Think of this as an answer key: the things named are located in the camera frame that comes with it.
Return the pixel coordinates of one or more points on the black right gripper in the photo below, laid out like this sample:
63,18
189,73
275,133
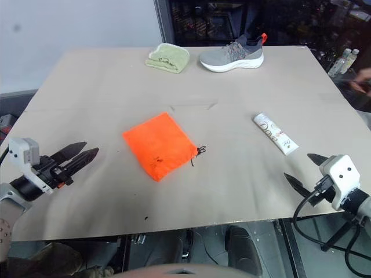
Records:
323,198

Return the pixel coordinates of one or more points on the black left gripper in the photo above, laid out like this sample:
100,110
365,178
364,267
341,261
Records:
47,171

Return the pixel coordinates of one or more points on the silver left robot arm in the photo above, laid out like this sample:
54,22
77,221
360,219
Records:
11,202

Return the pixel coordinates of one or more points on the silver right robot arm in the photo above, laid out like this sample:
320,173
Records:
362,210

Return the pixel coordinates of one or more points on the blurred person's hand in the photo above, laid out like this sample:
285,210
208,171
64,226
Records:
363,78

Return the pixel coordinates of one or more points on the white Dove tube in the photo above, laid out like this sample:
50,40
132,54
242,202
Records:
275,136

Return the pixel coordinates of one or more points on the red and black box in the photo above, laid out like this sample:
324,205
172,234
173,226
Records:
5,127

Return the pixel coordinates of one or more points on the dark grey furniture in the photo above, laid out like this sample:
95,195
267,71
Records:
14,101

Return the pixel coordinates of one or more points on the black rounded shape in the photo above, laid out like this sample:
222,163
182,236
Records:
243,249

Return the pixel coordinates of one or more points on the clear plastic bottle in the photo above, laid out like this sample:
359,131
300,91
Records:
354,58
336,68
346,59

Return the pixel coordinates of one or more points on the camouflage patterned shape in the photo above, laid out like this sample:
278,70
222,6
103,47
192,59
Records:
52,262

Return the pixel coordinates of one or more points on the green folded towel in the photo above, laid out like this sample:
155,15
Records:
169,58

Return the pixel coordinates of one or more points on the grey sneaker with orange tab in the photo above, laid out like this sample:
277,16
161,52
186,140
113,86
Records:
229,56

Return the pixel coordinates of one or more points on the dark shelf with goods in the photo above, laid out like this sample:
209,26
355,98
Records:
290,20

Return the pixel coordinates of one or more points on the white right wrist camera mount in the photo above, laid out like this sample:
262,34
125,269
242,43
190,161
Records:
342,176

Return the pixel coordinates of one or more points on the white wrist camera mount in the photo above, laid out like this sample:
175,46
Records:
21,150
342,176

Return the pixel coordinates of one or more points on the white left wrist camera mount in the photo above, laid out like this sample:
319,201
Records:
21,150

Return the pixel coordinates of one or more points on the black metal stand frame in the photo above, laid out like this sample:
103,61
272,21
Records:
339,236

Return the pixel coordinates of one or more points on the grey upright post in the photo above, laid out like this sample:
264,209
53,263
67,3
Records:
163,20

